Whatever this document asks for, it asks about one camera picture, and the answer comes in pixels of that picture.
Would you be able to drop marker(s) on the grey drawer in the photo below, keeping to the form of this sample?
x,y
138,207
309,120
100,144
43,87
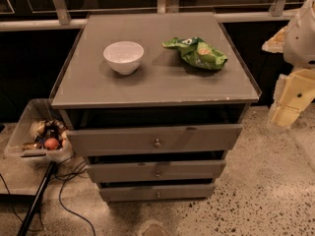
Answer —
x,y
151,193
155,171
154,140

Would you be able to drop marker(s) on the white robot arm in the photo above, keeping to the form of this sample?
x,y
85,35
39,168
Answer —
x,y
299,41

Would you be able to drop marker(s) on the grey top drawer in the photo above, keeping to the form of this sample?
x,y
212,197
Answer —
x,y
154,140

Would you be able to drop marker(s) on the grey drawer cabinet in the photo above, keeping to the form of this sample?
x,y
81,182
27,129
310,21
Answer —
x,y
163,92

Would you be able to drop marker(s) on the grey bottom drawer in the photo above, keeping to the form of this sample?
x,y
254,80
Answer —
x,y
151,193

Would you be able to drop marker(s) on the green chip bag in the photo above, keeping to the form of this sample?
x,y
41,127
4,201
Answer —
x,y
197,53

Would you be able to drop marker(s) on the metal window railing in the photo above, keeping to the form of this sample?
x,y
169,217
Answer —
x,y
18,15

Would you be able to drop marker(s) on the white ceramic bowl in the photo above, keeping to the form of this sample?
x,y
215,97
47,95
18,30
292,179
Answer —
x,y
124,57

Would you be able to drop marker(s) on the red apple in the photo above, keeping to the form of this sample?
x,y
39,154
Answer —
x,y
51,144

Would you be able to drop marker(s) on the snack wrappers in bin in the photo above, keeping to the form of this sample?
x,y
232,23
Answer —
x,y
43,130

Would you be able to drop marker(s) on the clear plastic bin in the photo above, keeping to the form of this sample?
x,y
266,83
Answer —
x,y
36,110

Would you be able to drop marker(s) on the black pole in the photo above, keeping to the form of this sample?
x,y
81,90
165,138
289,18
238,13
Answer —
x,y
35,203

